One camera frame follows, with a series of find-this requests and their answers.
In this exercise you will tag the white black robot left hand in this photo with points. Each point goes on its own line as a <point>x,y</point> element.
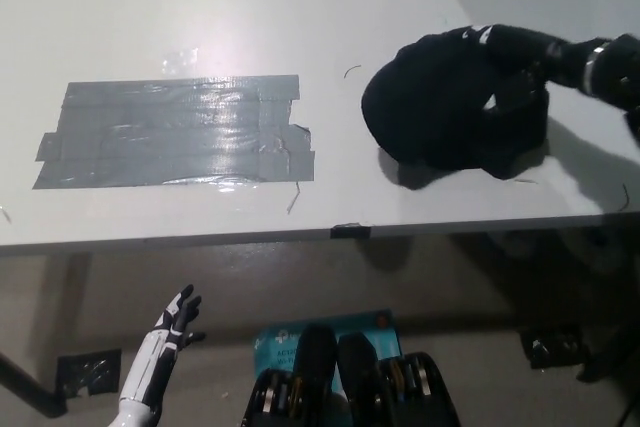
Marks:
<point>150,367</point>

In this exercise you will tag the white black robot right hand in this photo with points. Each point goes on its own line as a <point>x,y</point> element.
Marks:
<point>540,52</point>

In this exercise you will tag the black t-shirt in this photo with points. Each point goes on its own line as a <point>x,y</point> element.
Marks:
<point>425,97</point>

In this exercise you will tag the grey table leg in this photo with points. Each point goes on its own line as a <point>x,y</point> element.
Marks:
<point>70,297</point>

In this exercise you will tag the teal cardboard box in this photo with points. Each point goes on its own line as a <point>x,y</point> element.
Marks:
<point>280,342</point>

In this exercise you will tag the thin dark thread scrap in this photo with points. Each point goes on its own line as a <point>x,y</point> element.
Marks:
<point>294,198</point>
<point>625,196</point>
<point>351,70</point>

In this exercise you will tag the small black edge tape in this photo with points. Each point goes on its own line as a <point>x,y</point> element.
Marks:
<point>351,231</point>

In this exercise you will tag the black metal frame bar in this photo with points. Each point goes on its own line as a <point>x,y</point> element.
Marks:
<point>30,387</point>

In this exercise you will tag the grey duct tape patch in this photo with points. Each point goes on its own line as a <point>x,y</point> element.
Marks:
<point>170,134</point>

